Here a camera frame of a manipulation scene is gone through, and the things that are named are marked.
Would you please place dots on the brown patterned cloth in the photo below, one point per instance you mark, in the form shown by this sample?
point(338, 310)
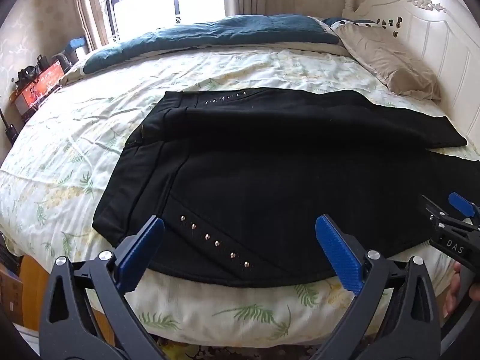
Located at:
point(210, 353)

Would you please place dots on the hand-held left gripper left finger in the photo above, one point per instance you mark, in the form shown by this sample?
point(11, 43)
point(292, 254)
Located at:
point(144, 249)

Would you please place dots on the black bag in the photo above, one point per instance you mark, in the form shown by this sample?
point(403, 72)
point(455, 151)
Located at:
point(29, 70)

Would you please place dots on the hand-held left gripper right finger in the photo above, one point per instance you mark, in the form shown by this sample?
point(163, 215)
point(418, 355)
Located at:
point(337, 255)

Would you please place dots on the white carved headboard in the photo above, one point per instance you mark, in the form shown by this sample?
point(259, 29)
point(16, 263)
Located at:
point(442, 33)

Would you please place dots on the brown cardboard box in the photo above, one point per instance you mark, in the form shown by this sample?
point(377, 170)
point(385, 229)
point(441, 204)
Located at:
point(9, 292)

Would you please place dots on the blue container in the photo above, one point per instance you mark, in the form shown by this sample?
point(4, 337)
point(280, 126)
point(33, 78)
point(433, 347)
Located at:
point(75, 45)

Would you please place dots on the black handheld radio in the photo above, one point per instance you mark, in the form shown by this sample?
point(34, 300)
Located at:
point(7, 129)

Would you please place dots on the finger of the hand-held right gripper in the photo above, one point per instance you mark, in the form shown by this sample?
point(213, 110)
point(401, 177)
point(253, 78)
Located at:
point(435, 208)
point(460, 202)

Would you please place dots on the barred window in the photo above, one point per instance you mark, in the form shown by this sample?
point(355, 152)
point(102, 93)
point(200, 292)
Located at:
point(165, 3)

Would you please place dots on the polka dot pillow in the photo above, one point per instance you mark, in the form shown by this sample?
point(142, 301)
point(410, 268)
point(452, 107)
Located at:
point(352, 24)

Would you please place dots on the dark blue blanket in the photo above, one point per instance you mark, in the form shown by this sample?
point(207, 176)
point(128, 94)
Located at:
point(210, 35)

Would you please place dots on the beige pillow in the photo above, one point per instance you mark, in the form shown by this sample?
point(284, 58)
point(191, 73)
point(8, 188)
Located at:
point(390, 60)

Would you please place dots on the black studded pants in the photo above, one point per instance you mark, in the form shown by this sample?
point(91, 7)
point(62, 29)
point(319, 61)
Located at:
point(262, 180)

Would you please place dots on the person's right hand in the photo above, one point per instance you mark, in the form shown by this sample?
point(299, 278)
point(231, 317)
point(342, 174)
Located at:
point(454, 288)

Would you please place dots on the floral bed quilt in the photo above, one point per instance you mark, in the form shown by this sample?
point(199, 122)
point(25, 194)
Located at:
point(75, 150)

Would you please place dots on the orange printed box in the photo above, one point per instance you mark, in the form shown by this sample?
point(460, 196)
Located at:
point(37, 86)

